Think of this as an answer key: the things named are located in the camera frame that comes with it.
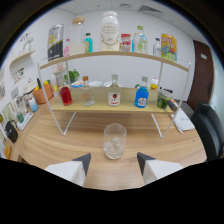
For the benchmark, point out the small potted plant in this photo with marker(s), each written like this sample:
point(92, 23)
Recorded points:
point(73, 76)

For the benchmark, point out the black yellow packet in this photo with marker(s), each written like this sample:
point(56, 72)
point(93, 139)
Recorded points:
point(55, 43)

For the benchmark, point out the clear glass with ice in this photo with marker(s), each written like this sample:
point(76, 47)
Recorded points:
point(115, 143)

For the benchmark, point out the teal liquid bottle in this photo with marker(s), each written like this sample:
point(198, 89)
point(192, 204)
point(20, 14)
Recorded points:
point(88, 45)

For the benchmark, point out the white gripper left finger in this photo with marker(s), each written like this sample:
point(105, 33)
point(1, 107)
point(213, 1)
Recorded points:
point(73, 170)

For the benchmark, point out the black handbag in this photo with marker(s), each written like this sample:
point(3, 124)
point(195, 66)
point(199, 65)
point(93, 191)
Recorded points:
point(11, 133)

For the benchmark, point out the orange plant pot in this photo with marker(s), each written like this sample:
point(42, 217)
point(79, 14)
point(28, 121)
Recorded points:
point(43, 95)

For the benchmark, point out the small clear bottle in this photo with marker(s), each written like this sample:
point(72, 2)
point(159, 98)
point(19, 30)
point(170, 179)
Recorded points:
point(157, 48)

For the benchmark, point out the black office chair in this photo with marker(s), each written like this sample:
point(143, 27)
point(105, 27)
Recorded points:
point(208, 130)

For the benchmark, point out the green cap clear bottle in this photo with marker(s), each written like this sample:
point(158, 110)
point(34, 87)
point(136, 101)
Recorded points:
point(141, 43)

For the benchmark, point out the red liquid bottle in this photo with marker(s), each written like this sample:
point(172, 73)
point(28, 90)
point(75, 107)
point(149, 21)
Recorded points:
point(65, 96)

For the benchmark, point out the white pouch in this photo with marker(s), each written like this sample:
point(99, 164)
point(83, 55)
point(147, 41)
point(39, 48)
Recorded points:
point(184, 120)

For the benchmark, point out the green cactus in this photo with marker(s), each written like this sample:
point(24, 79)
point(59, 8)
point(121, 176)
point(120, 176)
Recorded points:
point(39, 83)

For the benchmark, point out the clear bottle white cap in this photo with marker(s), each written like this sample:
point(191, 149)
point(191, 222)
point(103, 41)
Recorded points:
point(114, 96)

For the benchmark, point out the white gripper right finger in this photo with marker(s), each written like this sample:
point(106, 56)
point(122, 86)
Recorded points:
point(155, 168)

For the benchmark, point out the light blue cup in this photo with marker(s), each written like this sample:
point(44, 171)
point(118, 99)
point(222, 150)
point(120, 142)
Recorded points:
point(33, 105)

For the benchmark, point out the pink liquid bottle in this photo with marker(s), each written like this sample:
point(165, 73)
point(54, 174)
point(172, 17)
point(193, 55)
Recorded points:
point(67, 49)

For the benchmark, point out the blue liquid bottle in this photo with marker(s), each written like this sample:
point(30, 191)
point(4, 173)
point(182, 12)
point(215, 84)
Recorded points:
point(141, 98)

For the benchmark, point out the white figurine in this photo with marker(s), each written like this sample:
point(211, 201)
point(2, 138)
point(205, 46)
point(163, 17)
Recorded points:
point(27, 41)

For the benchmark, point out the white tray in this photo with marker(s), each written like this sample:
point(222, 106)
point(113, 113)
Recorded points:
point(26, 121)

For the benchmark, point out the white bowl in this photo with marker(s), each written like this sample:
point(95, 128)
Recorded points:
point(96, 83)

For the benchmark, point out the yellow snack bag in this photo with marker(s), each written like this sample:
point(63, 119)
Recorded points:
point(169, 46)

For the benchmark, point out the clear bottle orange cap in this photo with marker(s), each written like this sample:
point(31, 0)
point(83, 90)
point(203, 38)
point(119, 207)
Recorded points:
point(88, 95)

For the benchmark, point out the brown door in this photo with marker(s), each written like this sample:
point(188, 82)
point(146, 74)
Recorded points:
point(201, 76)

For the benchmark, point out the green cup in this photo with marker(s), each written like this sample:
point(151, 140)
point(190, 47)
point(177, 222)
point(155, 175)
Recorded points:
point(20, 117)

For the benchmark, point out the large white bottle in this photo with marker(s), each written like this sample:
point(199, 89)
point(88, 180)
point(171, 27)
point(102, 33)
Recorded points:
point(110, 33)

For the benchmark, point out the two-tier wooden shelf rack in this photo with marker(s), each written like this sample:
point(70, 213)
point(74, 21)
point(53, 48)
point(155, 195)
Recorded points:
point(100, 100)

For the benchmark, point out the red lid jar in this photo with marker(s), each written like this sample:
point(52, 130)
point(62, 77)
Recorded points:
point(126, 43)

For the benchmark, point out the wooden wall shelf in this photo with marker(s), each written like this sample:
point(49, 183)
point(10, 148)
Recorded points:
point(23, 56)

